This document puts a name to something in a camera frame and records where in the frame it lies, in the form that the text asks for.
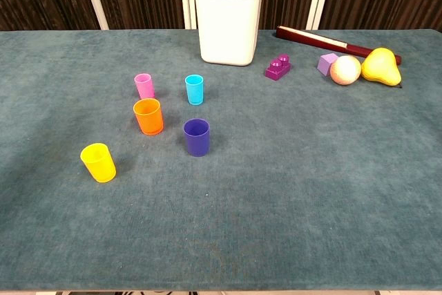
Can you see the dark purple plastic cup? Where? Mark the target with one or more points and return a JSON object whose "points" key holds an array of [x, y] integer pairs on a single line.
{"points": [[196, 141]]}

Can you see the cyan plastic cup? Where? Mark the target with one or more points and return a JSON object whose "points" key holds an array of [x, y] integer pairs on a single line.
{"points": [[194, 91]]}

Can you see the pink plastic cup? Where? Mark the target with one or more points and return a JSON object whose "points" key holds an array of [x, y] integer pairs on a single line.
{"points": [[144, 87]]}

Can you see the yellow plastic cup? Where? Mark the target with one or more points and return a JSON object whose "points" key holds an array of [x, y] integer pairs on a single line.
{"points": [[99, 167]]}

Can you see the teal table cloth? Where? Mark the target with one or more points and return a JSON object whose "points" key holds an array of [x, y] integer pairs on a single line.
{"points": [[259, 188]]}

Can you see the orange plastic cup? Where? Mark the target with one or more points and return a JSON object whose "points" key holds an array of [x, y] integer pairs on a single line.
{"points": [[148, 120]]}

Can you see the magenta toy brick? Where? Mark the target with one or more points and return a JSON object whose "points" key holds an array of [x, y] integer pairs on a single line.
{"points": [[277, 68]]}

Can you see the white plastic bin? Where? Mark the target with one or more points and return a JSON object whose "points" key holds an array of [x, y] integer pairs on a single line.
{"points": [[228, 25]]}

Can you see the lilac toy cube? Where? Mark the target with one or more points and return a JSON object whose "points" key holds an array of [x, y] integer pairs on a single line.
{"points": [[325, 64]]}

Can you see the dark red folded fan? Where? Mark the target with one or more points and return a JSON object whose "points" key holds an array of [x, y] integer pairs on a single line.
{"points": [[310, 38]]}

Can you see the peach toy ball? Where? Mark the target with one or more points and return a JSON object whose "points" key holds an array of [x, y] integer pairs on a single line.
{"points": [[345, 70]]}

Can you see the yellow toy pear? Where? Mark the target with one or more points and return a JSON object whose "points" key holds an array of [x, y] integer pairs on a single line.
{"points": [[380, 68]]}

